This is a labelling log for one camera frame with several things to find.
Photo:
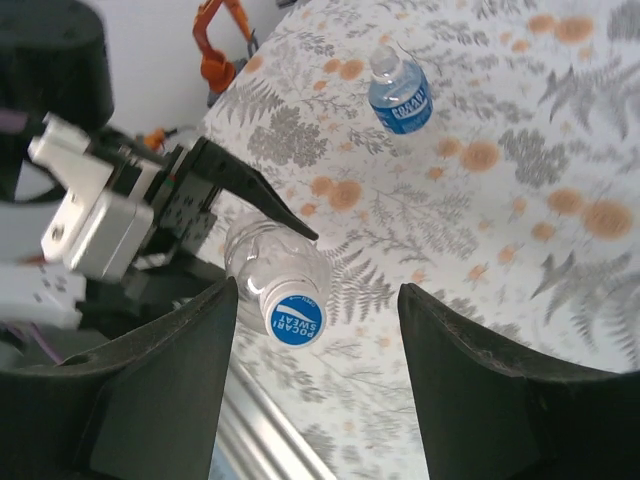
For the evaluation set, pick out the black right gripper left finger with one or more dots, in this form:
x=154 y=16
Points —
x=125 y=400

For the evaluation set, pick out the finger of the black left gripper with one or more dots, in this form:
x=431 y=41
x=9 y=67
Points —
x=240 y=187
x=195 y=275

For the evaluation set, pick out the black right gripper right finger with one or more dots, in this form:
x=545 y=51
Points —
x=500 y=425

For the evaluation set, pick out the clear plastic bottle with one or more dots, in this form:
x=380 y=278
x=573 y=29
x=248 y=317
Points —
x=280 y=260

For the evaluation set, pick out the white plastic bottle cap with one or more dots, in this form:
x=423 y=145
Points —
x=295 y=317

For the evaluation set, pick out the blue label plastic bottle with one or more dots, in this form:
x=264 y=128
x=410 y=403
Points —
x=402 y=107

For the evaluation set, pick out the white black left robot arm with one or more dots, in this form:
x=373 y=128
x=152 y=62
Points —
x=35 y=295

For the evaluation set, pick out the grey floral tablecloth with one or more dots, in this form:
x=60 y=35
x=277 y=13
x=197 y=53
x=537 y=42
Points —
x=500 y=150

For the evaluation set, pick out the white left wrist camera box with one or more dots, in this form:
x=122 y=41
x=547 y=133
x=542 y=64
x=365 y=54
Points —
x=100 y=235

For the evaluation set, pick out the wide aluminium frame rail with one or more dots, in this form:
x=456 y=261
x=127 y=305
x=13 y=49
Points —
x=260 y=430

